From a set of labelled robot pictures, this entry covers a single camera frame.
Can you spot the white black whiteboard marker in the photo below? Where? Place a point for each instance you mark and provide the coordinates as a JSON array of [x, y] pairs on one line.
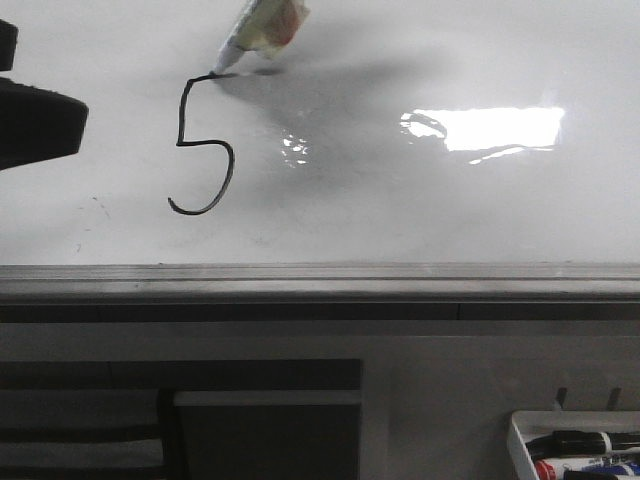
[[264, 27]]

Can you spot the red capped marker in tray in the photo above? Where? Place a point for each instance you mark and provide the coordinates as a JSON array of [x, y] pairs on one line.
[[557, 468]]

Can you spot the grey aluminium whiteboard frame rail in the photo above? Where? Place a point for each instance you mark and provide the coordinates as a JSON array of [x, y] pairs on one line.
[[209, 293]]

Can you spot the white marker tray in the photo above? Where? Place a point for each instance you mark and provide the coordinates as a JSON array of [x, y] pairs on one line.
[[527, 425]]

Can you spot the blue marker in tray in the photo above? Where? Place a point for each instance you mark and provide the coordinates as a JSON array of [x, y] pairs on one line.
[[599, 475]]

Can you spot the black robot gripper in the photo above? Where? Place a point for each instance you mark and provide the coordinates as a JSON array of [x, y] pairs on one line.
[[38, 125]]

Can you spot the black capped marker in tray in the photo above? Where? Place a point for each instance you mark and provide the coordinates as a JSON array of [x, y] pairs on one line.
[[568, 443]]

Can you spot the white whiteboard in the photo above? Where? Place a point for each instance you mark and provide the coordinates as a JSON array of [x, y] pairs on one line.
[[387, 131]]

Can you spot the dark cabinet panel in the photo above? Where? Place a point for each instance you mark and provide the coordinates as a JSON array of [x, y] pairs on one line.
[[223, 419]]

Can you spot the left tray hook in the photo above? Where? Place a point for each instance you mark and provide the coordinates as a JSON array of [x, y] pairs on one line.
[[560, 398]]

